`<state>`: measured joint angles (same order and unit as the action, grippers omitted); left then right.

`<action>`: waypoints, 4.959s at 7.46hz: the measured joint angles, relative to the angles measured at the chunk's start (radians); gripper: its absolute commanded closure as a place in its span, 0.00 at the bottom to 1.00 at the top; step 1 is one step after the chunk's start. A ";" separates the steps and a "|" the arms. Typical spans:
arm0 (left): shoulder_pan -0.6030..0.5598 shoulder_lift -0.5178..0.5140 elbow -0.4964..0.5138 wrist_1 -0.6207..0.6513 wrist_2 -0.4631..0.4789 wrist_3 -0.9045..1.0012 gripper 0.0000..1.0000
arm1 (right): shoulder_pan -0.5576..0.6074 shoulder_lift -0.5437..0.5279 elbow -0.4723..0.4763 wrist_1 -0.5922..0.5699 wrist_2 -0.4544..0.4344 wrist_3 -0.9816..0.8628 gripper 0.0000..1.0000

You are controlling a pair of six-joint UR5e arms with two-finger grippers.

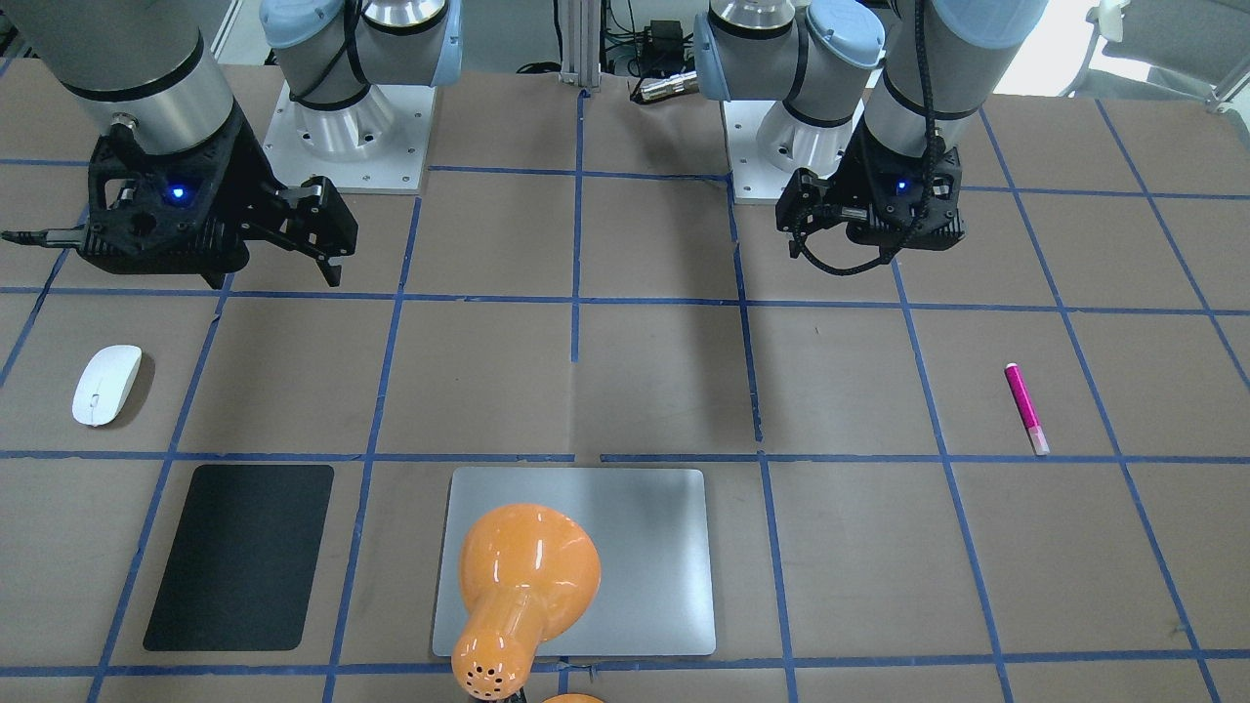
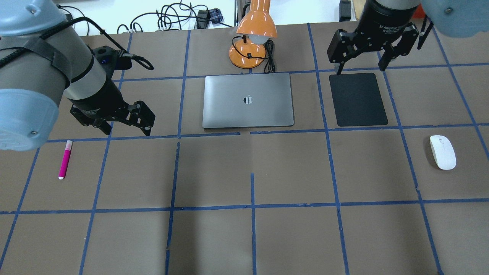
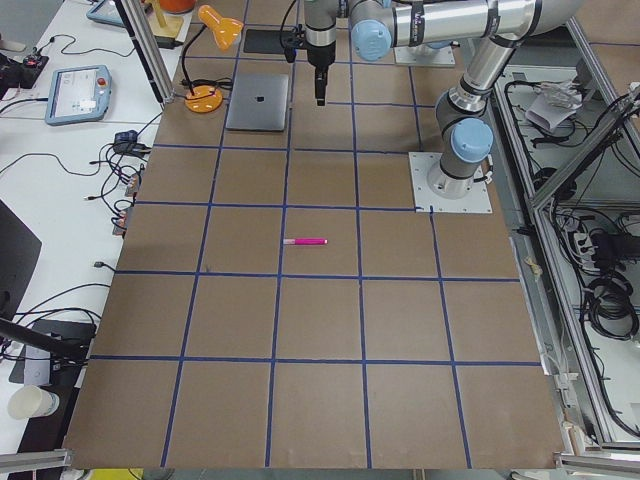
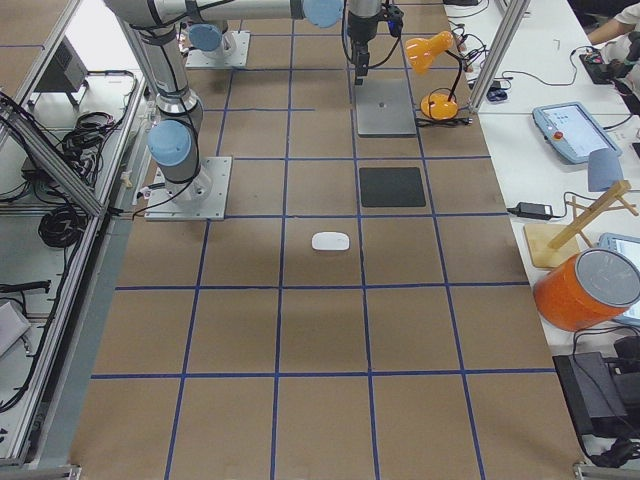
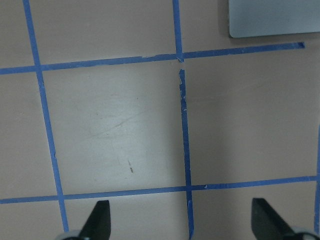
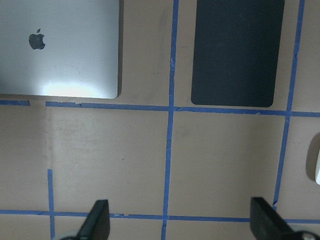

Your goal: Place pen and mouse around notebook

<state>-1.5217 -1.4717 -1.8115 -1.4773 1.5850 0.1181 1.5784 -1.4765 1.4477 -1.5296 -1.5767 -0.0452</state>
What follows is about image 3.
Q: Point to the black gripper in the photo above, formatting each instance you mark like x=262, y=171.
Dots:
x=320, y=56

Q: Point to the pink marker pen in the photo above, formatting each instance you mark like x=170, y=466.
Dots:
x=305, y=241

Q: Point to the black mousepad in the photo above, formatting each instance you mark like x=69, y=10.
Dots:
x=265, y=41

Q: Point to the grey closed laptop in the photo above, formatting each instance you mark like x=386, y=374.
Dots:
x=258, y=102

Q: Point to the wooden stand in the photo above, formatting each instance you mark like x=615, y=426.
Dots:
x=163, y=24

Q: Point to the black power adapter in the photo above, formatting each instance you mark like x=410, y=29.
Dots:
x=165, y=42

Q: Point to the orange cylinder container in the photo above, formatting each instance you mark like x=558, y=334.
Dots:
x=177, y=6

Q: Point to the blue teach pendant far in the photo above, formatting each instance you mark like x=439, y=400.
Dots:
x=105, y=12

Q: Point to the blue teach pendant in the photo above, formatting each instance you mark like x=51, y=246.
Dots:
x=78, y=95
x=105, y=12

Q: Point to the blue teach pendant near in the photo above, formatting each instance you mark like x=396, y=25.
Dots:
x=78, y=95

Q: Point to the black monitor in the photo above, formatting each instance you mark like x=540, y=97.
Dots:
x=20, y=250

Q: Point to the white paper cup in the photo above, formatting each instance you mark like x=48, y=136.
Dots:
x=32, y=402

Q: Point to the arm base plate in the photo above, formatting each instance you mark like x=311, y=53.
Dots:
x=434, y=192
x=425, y=56

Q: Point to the aluminium frame post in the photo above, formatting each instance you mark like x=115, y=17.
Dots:
x=145, y=45

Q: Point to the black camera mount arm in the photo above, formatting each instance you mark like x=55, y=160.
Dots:
x=68, y=342

